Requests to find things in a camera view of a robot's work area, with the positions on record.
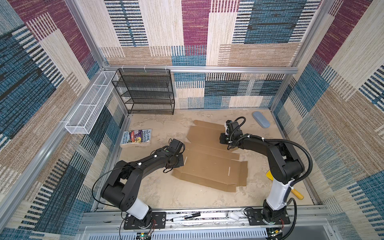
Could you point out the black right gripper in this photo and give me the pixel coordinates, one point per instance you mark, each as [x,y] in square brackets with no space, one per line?
[222,138]

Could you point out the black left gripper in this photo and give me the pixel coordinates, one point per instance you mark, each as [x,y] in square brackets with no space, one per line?
[181,162]

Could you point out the brown cardboard box sheet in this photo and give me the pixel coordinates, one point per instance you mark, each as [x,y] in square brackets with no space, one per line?
[209,163]

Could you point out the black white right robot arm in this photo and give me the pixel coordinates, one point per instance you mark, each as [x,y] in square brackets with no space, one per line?
[285,165]

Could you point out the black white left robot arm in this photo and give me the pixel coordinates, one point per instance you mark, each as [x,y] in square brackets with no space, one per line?
[122,185]

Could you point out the blue-grey glasses case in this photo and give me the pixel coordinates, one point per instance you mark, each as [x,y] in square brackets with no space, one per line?
[261,119]

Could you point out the colourful paperback book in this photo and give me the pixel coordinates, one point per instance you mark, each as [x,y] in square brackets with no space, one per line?
[136,137]

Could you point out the black white marker pen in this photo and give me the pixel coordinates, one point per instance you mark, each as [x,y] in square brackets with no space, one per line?
[186,217]

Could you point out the small white plastic piece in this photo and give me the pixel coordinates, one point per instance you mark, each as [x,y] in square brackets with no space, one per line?
[232,216]

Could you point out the yellow toy shovel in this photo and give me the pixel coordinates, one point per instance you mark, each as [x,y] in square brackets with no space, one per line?
[293,191]

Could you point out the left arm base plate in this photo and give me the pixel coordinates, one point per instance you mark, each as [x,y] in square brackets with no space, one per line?
[155,220]

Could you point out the black wire shelf rack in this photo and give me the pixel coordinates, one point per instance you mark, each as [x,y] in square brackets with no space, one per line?
[145,91]

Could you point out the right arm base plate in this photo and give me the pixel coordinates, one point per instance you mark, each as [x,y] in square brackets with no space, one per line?
[265,216]

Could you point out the white wire mesh basket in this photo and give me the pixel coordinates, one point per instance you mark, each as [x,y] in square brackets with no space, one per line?
[86,114]

